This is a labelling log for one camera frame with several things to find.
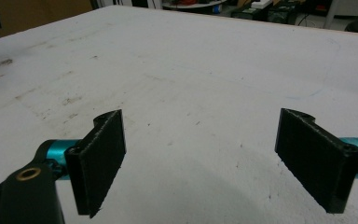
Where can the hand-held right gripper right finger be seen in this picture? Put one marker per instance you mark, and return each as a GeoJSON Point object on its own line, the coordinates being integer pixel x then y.
{"type": "Point", "coordinates": [317, 158]}

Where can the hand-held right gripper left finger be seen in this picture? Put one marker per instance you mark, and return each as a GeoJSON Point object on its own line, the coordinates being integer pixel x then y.
{"type": "Point", "coordinates": [96, 165]}

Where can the white foam mat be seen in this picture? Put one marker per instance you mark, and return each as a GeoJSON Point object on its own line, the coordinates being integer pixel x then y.
{"type": "Point", "coordinates": [199, 77]}

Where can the white desk leg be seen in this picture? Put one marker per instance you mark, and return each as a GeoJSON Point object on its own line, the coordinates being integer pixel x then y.
{"type": "Point", "coordinates": [331, 14]}

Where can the black computer tower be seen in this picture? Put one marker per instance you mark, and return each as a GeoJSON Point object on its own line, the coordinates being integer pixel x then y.
{"type": "Point", "coordinates": [281, 15]}
{"type": "Point", "coordinates": [248, 13]}

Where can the brown board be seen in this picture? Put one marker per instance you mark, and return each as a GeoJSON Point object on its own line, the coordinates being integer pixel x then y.
{"type": "Point", "coordinates": [43, 14]}

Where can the white box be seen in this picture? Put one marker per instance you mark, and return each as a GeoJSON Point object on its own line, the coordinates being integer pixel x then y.
{"type": "Point", "coordinates": [261, 4]}

